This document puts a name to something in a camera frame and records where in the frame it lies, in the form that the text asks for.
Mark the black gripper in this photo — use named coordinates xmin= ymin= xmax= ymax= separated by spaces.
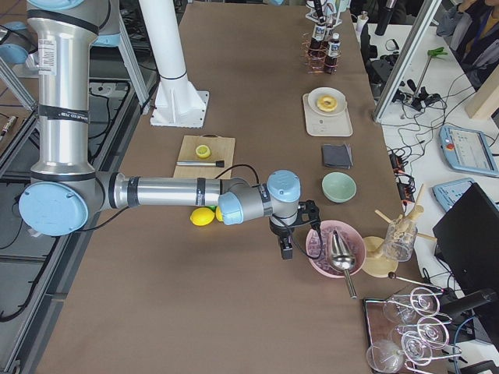
xmin=269 ymin=199 xmax=320 ymax=259

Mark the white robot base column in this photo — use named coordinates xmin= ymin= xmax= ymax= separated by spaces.
xmin=140 ymin=0 xmax=209 ymax=129

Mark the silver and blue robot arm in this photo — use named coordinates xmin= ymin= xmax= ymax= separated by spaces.
xmin=19 ymin=1 xmax=320 ymax=237

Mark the cream serving tray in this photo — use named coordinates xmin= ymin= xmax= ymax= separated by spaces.
xmin=303 ymin=93 xmax=353 ymax=137

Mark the dark glass drying tray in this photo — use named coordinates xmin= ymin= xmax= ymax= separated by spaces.
xmin=363 ymin=299 xmax=462 ymax=373

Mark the pink bowl with ice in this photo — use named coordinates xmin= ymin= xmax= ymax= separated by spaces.
xmin=306 ymin=220 xmax=366 ymax=278

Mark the metal ice scoop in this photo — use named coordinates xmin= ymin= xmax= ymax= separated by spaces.
xmin=327 ymin=229 xmax=357 ymax=299

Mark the mint green bowl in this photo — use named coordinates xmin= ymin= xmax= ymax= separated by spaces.
xmin=321 ymin=172 xmax=357 ymax=203

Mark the whole yellow lemon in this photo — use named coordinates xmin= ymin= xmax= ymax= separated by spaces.
xmin=189 ymin=207 xmax=215 ymax=227

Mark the wooden mug tree stand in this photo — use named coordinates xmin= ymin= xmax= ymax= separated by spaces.
xmin=362 ymin=184 xmax=437 ymax=277

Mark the dark grey folded cloth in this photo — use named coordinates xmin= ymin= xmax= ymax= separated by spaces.
xmin=321 ymin=143 xmax=353 ymax=169

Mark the clear glass jar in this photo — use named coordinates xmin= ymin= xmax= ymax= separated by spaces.
xmin=382 ymin=218 xmax=417 ymax=262

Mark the wooden cutting board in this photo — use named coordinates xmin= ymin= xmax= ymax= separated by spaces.
xmin=173 ymin=136 xmax=235 ymax=178

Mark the halved lemon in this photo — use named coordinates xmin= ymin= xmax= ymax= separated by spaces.
xmin=195 ymin=144 xmax=211 ymax=159

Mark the glazed donut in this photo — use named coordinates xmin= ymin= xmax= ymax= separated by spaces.
xmin=316 ymin=95 xmax=338 ymax=113

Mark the wine glass upper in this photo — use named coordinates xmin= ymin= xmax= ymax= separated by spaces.
xmin=383 ymin=287 xmax=440 ymax=323

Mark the wine glass lying bottom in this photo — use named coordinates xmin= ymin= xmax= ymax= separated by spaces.
xmin=366 ymin=339 xmax=405 ymax=373

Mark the white plate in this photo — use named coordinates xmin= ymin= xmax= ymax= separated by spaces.
xmin=306 ymin=87 xmax=347 ymax=117

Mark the blue teach pendant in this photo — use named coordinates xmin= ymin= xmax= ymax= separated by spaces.
xmin=432 ymin=178 xmax=475 ymax=212
xmin=439 ymin=125 xmax=498 ymax=177

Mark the wine glass middle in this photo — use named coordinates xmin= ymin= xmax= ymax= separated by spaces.
xmin=394 ymin=317 xmax=450 ymax=349

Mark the wine glass lower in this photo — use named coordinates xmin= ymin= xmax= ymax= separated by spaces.
xmin=401 ymin=331 xmax=432 ymax=366

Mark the black laptop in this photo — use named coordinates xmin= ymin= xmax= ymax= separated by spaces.
xmin=433 ymin=183 xmax=498 ymax=294

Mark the green-tipped grabber stick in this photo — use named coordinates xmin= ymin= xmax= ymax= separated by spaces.
xmin=412 ymin=46 xmax=448 ymax=103

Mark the person in grey jacket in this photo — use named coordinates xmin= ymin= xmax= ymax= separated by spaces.
xmin=437 ymin=1 xmax=498 ymax=89

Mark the copper wire bottle rack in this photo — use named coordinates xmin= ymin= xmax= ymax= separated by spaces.
xmin=301 ymin=33 xmax=342 ymax=74

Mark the aluminium frame post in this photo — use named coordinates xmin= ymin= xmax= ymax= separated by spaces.
xmin=373 ymin=0 xmax=441 ymax=124

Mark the white wire cup rack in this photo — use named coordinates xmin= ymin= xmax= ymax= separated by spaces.
xmin=305 ymin=0 xmax=349 ymax=27

